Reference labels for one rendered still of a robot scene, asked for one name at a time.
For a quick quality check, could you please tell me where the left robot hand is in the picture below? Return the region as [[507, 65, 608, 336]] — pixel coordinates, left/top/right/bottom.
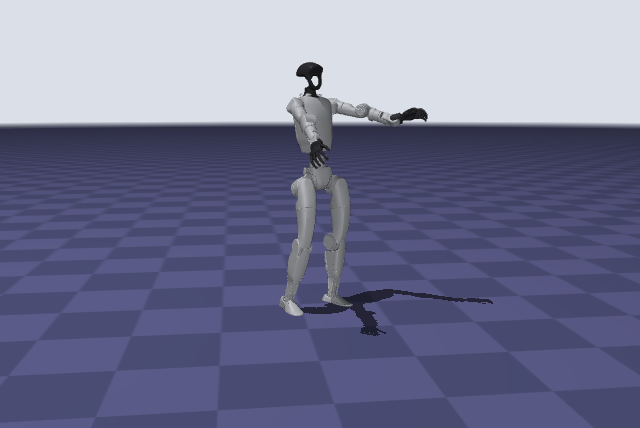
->
[[390, 108, 428, 124]]

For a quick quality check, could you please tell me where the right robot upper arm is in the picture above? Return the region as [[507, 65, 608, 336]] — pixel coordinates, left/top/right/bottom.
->
[[286, 97, 316, 124]]

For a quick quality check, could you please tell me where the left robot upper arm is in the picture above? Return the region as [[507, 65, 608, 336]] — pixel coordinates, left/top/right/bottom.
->
[[327, 98, 370, 118]]

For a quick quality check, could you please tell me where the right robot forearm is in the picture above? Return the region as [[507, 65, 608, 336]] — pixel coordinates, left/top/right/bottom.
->
[[300, 114, 321, 146]]

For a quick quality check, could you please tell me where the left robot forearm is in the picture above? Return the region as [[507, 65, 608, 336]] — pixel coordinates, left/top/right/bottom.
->
[[366, 106, 400, 127]]

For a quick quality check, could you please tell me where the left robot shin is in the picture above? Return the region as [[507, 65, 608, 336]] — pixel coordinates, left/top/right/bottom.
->
[[325, 240, 345, 297]]

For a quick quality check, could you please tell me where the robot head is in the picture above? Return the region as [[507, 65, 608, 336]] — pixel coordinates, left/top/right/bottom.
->
[[296, 62, 323, 97]]

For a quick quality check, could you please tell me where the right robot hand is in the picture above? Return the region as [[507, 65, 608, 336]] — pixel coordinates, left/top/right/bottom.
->
[[310, 139, 330, 169]]

